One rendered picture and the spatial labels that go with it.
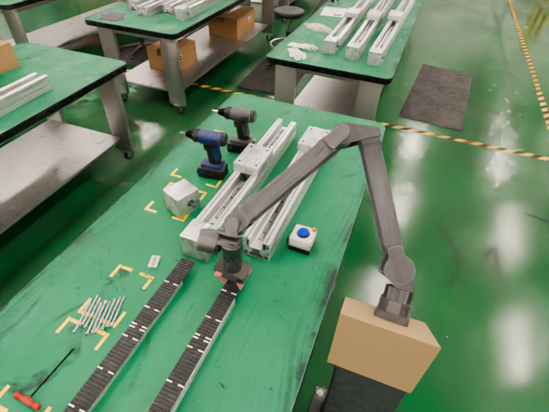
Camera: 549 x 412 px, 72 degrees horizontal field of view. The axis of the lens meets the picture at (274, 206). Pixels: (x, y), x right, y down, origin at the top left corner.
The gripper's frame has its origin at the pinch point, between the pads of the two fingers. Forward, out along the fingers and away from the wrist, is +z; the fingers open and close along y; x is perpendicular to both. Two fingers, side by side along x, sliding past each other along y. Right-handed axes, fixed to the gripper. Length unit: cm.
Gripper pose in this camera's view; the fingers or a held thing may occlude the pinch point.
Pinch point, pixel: (234, 284)
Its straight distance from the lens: 122.1
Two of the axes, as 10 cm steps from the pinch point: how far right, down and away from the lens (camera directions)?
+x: -3.8, 6.1, -6.9
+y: -9.2, -2.8, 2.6
